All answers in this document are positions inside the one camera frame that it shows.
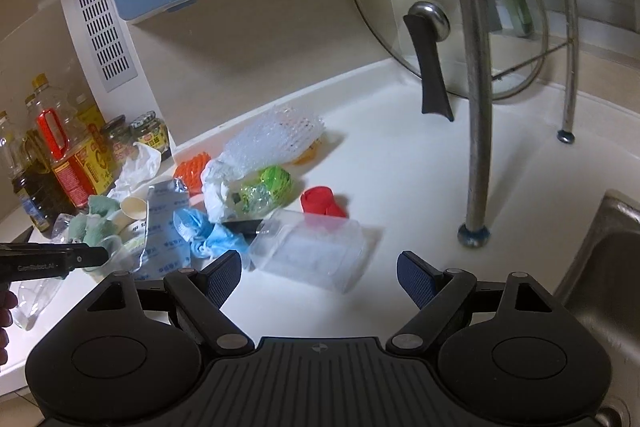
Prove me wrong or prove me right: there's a silver foil packet blue print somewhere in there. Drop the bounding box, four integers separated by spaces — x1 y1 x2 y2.
134 178 195 279

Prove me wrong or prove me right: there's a green cloth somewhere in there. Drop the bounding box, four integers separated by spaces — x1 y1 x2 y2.
66 193 124 254

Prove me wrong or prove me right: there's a blue face mask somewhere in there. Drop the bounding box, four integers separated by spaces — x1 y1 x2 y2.
172 206 251 264

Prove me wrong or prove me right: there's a red-handled oil bottle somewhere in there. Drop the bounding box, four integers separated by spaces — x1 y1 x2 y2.
36 94 112 210

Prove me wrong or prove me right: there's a beige paper cup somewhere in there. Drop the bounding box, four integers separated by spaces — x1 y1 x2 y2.
119 196 152 228

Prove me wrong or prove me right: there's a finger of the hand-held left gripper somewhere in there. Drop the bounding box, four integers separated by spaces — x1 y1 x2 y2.
64 243 112 271

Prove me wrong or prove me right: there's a metal dish rack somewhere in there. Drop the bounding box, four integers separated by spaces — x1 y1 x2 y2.
442 0 583 250

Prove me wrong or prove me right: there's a white green medicine box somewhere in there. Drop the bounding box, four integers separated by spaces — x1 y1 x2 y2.
117 219 149 259

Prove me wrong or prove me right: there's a glass pot lid black handle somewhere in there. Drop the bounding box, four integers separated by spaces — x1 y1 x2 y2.
348 0 551 122

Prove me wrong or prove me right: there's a sauce jar dark lid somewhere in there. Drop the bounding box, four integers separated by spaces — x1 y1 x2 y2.
101 114 134 168

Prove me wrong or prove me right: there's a red plastic piece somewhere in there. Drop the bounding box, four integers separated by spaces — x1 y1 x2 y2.
300 186 349 219

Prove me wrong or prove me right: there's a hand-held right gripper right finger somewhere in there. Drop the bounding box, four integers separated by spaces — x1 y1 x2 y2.
385 251 553 356

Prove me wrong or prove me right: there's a clear plastic container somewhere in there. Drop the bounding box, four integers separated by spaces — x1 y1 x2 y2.
246 208 369 294

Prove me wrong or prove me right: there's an oil bottle blue label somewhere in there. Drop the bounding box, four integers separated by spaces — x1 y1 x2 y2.
11 74 57 233

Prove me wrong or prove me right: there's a stainless steel sink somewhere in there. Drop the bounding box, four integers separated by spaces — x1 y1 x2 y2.
549 188 640 427

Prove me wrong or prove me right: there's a small jar checkered lid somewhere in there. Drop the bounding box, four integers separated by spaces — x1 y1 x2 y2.
129 110 172 156

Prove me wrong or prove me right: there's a crumpled white tissue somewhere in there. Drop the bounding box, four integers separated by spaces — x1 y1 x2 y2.
106 141 164 202

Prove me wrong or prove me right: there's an orange foam net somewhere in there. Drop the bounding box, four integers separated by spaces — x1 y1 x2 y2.
173 151 214 196

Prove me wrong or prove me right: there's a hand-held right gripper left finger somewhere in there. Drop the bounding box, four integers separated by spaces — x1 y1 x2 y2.
87 251 255 355

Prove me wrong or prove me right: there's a person's left hand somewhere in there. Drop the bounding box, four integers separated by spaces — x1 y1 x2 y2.
0 289 17 365

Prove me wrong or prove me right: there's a crumpled white paper bag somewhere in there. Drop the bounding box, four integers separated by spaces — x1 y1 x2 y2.
200 158 242 224

